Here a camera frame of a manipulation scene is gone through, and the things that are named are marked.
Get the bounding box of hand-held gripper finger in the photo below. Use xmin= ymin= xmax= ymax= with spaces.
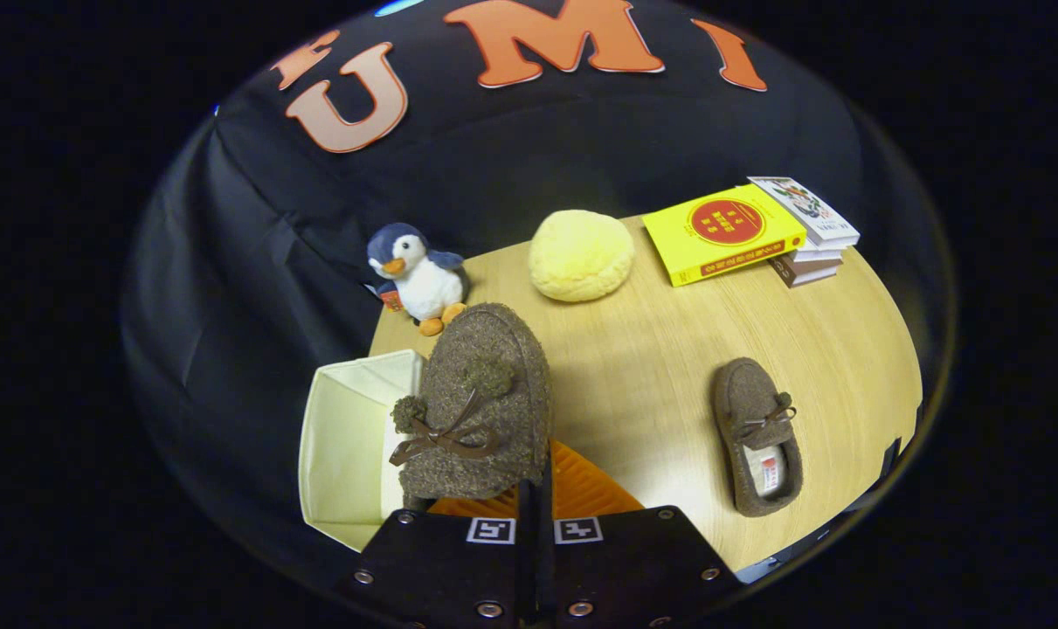
xmin=539 ymin=439 xmax=743 ymax=629
xmin=354 ymin=479 xmax=538 ymax=629

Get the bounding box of brown fuzzy shoe with bow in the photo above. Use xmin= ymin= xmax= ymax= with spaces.
xmin=712 ymin=356 xmax=805 ymax=518
xmin=389 ymin=302 xmax=554 ymax=512

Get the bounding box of beige fabric storage box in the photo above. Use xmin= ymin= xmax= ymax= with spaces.
xmin=298 ymin=349 xmax=426 ymax=553

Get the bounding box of penguin plush toy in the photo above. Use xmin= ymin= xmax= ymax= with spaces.
xmin=367 ymin=223 xmax=470 ymax=337

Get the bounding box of yellow plush bun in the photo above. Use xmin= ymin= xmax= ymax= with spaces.
xmin=529 ymin=210 xmax=636 ymax=303

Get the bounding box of yellow book with red circle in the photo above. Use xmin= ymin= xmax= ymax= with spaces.
xmin=642 ymin=183 xmax=807 ymax=287

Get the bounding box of brown book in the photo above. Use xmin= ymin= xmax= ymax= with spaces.
xmin=769 ymin=250 xmax=842 ymax=288

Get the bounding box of white illustrated book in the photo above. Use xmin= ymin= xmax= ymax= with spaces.
xmin=747 ymin=176 xmax=861 ymax=250

